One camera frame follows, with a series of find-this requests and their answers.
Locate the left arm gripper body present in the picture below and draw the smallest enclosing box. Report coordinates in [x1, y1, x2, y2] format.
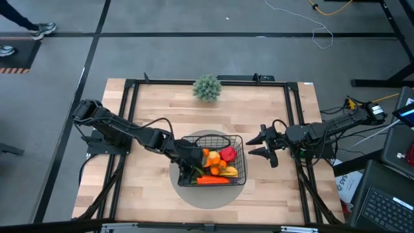
[168, 139, 205, 171]

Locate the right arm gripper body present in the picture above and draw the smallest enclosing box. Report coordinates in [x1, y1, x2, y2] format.
[259, 124, 294, 169]

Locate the orange carrot with green leaves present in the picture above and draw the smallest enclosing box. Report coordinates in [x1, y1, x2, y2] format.
[192, 167, 232, 186]

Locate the red bell pepper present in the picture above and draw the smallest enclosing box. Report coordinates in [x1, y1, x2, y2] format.
[219, 146, 239, 163]

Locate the round grey placemat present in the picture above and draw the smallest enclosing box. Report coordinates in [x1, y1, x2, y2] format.
[169, 129, 248, 210]

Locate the potted green succulent plant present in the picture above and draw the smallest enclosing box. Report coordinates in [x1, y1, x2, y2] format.
[192, 74, 223, 103]

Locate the white printed paper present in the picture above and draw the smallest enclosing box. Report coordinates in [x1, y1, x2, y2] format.
[334, 158, 365, 211]

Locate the dark equipment case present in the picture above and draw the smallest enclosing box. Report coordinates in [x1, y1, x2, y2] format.
[380, 85, 414, 179]

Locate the black laptop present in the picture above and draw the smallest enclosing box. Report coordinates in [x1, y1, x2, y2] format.
[348, 159, 414, 233]

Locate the tablet screen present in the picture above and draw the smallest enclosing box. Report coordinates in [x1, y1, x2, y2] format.
[391, 102, 414, 128]

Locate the black hazard-striped floor mat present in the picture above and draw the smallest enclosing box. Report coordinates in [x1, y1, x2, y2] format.
[0, 37, 43, 74]

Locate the person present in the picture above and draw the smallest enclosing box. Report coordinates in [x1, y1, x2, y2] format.
[0, 0, 57, 58]

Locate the black wire basket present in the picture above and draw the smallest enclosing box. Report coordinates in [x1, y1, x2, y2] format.
[177, 134, 247, 188]

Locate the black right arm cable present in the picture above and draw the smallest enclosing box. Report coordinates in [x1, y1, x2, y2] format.
[270, 118, 290, 132]

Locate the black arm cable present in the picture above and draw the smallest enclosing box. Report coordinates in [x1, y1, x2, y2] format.
[270, 118, 290, 132]
[137, 116, 232, 150]

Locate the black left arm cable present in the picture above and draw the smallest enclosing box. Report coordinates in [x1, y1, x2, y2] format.
[137, 116, 232, 150]

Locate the black camera bracket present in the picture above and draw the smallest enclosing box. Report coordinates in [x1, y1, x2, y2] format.
[216, 72, 276, 83]

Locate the black aluminium table frame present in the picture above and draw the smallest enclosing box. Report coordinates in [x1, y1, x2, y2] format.
[72, 77, 345, 227]

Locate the yellow extension cord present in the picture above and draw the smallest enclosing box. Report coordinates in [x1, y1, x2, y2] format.
[345, 93, 401, 110]

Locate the white floor cable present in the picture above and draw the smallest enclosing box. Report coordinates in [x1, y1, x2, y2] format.
[263, 0, 334, 50]

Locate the yellow floor cable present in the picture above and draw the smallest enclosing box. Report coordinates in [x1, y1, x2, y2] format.
[306, 0, 354, 17]

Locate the black desk frame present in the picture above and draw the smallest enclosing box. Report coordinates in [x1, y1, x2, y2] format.
[351, 0, 414, 88]

